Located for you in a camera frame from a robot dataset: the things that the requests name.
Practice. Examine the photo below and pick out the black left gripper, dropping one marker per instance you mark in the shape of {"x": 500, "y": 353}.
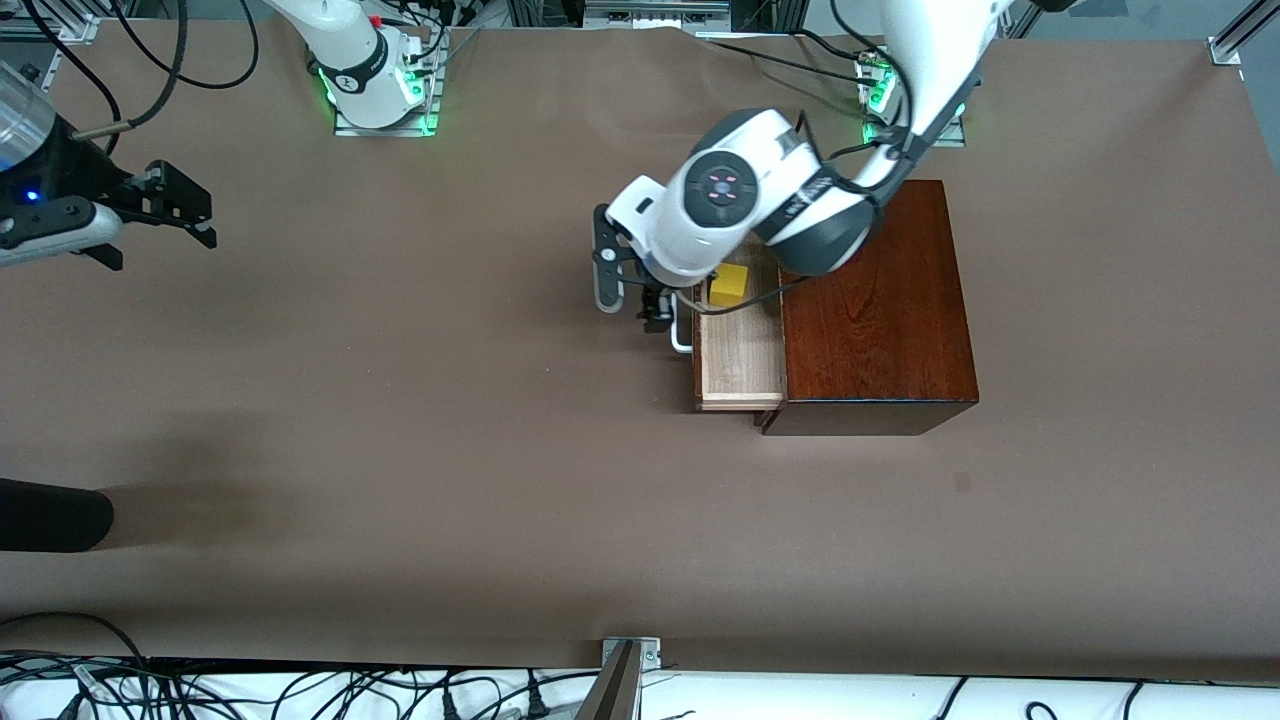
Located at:
{"x": 656, "y": 304}

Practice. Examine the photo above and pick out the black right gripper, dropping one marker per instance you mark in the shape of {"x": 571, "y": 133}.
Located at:
{"x": 88, "y": 172}

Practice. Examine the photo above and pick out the yellow block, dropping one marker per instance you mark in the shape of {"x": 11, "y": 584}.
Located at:
{"x": 728, "y": 285}

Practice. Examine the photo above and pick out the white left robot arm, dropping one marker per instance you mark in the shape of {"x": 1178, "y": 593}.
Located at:
{"x": 720, "y": 200}

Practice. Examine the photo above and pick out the dark wooden cabinet box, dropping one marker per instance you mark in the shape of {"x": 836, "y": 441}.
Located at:
{"x": 880, "y": 330}

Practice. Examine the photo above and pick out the paper table cover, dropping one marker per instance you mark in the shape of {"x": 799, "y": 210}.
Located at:
{"x": 400, "y": 450}

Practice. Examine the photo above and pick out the black cylinder object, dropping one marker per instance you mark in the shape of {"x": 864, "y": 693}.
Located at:
{"x": 50, "y": 515}

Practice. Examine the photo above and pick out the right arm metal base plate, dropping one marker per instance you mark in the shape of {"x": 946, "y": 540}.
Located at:
{"x": 385, "y": 130}

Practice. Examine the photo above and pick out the metal table corner bracket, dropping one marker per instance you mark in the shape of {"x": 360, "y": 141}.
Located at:
{"x": 1225, "y": 48}
{"x": 80, "y": 28}

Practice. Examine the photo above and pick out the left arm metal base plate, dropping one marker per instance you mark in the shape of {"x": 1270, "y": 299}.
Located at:
{"x": 870, "y": 125}

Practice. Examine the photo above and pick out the aluminium frame rail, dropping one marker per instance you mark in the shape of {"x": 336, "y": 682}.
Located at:
{"x": 650, "y": 12}

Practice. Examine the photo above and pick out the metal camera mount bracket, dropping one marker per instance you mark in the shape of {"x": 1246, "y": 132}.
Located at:
{"x": 620, "y": 680}

